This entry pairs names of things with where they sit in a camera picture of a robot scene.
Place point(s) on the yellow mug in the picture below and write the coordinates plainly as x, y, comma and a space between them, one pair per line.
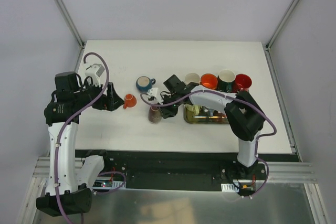
192, 78

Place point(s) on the left aluminium frame post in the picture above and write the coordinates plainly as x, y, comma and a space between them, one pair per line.
69, 22

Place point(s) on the small orange cup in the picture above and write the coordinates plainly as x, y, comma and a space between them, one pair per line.
129, 101

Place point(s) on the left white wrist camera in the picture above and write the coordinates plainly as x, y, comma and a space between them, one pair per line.
94, 71

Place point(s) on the red mug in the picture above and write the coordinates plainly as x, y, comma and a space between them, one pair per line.
242, 82

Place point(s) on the left white cable duct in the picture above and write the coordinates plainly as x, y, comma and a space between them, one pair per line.
110, 184

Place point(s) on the steel baking tray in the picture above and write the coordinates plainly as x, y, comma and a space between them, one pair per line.
202, 117

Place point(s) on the aluminium frame post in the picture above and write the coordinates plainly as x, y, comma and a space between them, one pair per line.
69, 22
290, 9

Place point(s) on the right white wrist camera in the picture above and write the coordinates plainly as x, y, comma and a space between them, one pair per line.
153, 94

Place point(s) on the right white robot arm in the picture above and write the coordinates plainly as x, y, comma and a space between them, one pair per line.
242, 112

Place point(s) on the bright orange mug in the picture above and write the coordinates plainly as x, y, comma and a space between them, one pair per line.
209, 81

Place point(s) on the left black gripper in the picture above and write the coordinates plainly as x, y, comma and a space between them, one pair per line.
105, 98

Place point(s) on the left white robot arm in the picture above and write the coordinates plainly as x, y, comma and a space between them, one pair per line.
68, 191

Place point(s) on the brown striped mug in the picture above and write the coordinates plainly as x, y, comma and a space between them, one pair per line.
154, 115

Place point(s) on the blue ribbed mug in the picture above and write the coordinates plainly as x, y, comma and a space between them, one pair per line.
144, 84

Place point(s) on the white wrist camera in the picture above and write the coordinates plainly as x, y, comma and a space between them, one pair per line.
94, 71
153, 94

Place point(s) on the right aluminium frame post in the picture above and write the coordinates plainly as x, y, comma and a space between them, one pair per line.
290, 9

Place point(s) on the pale yellow-green mug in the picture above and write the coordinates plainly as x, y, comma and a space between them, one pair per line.
193, 108

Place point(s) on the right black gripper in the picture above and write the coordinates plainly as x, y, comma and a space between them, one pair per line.
166, 106

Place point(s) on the right white cable duct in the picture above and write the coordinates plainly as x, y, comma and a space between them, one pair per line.
231, 188

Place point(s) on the white cable duct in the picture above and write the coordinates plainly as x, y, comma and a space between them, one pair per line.
110, 184
231, 188

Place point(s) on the dark green mug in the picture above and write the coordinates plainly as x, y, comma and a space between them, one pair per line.
225, 80

